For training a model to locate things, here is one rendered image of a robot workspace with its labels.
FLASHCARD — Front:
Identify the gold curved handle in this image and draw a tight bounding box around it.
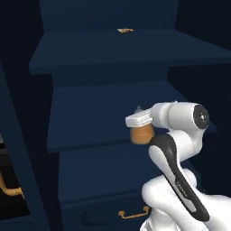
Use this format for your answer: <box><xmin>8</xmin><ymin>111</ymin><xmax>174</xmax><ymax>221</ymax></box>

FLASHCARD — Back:
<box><xmin>0</xmin><ymin>171</ymin><xmax>26</xmax><ymax>200</ymax></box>

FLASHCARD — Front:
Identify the small yellow item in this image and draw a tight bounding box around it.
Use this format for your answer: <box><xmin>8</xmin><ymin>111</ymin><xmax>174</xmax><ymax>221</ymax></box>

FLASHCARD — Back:
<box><xmin>116</xmin><ymin>27</ymin><xmax>135</xmax><ymax>35</ymax></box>

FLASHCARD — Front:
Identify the dark blue open cabinet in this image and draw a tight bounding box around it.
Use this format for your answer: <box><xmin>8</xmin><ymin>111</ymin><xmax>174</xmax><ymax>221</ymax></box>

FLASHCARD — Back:
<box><xmin>28</xmin><ymin>0</ymin><xmax>231</xmax><ymax>231</ymax></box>

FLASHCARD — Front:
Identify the dark blue drawer front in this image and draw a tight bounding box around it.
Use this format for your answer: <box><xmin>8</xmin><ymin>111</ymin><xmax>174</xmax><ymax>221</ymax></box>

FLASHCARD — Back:
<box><xmin>60</xmin><ymin>191</ymin><xmax>155</xmax><ymax>231</ymax></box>

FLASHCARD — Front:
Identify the dark blue narrow cabinet shelf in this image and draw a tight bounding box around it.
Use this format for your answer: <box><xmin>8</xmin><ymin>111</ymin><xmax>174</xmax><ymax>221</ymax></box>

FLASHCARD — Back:
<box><xmin>46</xmin><ymin>79</ymin><xmax>218</xmax><ymax>154</ymax></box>

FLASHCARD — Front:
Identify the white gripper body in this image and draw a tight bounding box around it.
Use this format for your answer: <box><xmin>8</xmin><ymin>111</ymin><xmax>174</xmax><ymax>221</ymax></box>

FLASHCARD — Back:
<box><xmin>125</xmin><ymin>108</ymin><xmax>154</xmax><ymax>128</ymax></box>

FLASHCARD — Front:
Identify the dark blue wide cabinet shelf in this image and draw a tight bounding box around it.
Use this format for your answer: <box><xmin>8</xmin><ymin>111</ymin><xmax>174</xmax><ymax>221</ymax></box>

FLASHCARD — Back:
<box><xmin>28</xmin><ymin>28</ymin><xmax>231</xmax><ymax>76</ymax></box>

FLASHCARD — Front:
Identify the gold drawer handle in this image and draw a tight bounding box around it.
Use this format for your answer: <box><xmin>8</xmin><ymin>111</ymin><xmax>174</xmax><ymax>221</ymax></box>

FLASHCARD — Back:
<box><xmin>117</xmin><ymin>206</ymin><xmax>151</xmax><ymax>220</ymax></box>

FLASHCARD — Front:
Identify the orange honey bottle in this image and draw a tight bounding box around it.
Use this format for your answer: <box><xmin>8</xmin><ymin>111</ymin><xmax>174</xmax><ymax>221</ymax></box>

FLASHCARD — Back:
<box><xmin>129</xmin><ymin>106</ymin><xmax>156</xmax><ymax>145</ymax></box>

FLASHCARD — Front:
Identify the dark blue cabinet door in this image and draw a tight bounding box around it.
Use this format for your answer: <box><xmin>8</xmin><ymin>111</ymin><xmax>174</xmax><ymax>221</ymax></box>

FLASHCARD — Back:
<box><xmin>0</xmin><ymin>61</ymin><xmax>52</xmax><ymax>231</ymax></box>

